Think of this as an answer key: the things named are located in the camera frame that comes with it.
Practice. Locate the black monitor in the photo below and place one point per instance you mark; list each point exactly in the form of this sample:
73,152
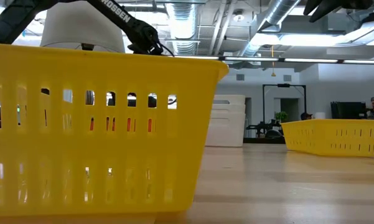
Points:
348,110

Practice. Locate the green potted plant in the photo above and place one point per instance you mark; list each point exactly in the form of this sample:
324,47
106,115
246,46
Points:
281,115

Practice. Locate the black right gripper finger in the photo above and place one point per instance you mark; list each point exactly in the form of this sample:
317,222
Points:
323,11
311,6

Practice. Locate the ceiling light strip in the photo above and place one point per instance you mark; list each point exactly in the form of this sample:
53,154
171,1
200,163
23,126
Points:
267,58

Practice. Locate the yellow slotted plastic basket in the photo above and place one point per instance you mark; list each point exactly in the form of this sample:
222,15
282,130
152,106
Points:
96,161
330,137

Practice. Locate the silver ribbed ventilation duct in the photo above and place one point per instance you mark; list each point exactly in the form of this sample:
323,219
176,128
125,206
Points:
182,25
273,15

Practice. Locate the black frame stand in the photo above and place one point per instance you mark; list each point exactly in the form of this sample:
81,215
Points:
264,102

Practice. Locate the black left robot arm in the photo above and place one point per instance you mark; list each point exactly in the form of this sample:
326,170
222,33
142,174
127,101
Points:
140,32

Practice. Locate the orange slotted plastic basket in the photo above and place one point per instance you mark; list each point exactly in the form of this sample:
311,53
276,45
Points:
149,125

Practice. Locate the black background robot arm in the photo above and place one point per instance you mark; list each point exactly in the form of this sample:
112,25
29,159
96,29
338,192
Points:
264,128

